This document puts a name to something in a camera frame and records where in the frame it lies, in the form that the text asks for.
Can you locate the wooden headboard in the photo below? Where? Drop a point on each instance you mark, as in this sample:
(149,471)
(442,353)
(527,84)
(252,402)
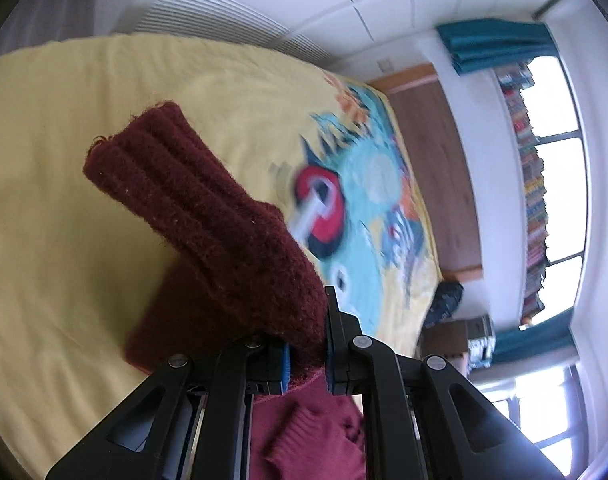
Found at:
(434,160)

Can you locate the yellow cartoon printed blanket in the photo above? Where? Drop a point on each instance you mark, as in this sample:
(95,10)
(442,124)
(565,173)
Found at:
(59,220)

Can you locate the black backpack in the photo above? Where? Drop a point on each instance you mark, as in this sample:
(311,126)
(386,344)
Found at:
(445,304)

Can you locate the white wall socket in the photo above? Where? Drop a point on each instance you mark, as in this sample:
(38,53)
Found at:
(384,65)

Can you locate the maroon knitted sweater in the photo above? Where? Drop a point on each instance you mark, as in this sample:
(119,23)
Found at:
(209,210)

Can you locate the white slatted vent panel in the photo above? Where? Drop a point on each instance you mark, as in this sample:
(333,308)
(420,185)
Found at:
(234,15)

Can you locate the row of colourful books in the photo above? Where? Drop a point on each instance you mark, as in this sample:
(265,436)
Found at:
(531,185)

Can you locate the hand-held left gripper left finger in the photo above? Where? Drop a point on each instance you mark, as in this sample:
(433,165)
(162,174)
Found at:
(285,371)

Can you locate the printed storage box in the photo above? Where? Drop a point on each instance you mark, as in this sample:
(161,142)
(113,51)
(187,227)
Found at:
(480,340)

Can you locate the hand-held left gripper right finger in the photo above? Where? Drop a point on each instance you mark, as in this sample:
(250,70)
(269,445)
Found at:
(340,355)

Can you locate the wooden drawer cabinet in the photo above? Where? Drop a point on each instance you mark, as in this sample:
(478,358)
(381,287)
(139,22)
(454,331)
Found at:
(446,342)

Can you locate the glass window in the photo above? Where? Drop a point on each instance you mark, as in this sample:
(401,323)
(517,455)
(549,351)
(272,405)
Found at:
(561,185)
(539,405)

